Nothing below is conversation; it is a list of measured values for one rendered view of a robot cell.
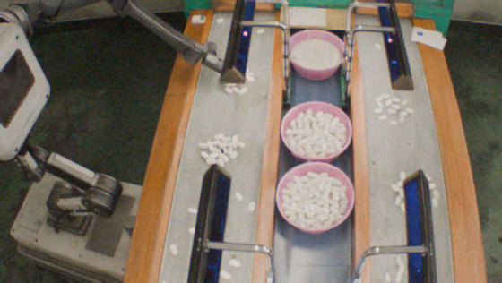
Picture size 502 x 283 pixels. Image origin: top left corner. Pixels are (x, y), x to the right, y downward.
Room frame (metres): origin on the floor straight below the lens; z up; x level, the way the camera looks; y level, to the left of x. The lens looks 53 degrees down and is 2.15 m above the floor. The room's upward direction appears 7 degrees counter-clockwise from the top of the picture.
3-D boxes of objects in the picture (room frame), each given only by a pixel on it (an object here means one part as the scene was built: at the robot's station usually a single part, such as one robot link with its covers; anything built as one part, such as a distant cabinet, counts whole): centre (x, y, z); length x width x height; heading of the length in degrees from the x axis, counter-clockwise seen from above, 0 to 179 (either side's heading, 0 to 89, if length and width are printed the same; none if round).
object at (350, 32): (1.27, -0.49, 0.90); 0.20 x 0.19 x 0.45; 170
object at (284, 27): (1.34, -0.10, 0.90); 0.20 x 0.19 x 0.45; 170
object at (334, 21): (1.69, -0.36, 0.77); 0.33 x 0.15 x 0.01; 80
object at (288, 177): (0.77, -0.19, 0.72); 0.27 x 0.27 x 0.10
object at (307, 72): (1.48, -0.32, 0.72); 0.27 x 0.27 x 0.10
